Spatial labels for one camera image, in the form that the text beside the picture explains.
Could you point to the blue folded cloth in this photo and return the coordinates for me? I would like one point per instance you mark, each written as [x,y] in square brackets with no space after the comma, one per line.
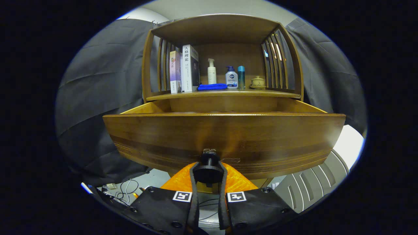
[212,86]

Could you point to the brown wooden drawer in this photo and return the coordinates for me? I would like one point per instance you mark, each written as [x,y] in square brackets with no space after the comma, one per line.
[228,137]

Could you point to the teal slim bottle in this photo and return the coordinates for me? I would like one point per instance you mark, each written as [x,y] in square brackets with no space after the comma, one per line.
[241,78]

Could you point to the wooden countertop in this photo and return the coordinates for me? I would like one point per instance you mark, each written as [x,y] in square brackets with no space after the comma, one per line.
[228,93]

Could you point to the black backdrop cloth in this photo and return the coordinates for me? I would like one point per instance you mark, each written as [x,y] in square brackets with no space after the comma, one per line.
[98,98]

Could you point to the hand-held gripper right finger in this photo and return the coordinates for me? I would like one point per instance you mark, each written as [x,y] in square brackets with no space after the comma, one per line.
[222,205]

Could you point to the white book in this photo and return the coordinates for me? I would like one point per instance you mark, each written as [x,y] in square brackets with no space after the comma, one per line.
[186,75]

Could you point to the brown wooden cabinet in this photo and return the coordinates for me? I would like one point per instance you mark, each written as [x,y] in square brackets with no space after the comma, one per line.
[228,55]

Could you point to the grey ribbed panel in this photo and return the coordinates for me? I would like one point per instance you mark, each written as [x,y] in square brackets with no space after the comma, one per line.
[310,189]

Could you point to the white pump bottle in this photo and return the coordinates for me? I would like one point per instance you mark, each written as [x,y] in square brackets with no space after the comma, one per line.
[212,76]

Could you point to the purple book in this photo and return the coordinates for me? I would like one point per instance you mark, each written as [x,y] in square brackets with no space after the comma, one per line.
[174,71]

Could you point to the white bottle blue cap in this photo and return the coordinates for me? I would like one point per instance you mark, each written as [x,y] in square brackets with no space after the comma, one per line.
[231,80]

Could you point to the ceramic lidded teacup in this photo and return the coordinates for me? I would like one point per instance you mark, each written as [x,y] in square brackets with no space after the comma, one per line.
[258,82]

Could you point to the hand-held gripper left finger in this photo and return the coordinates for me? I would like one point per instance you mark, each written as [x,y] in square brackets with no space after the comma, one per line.
[195,202]

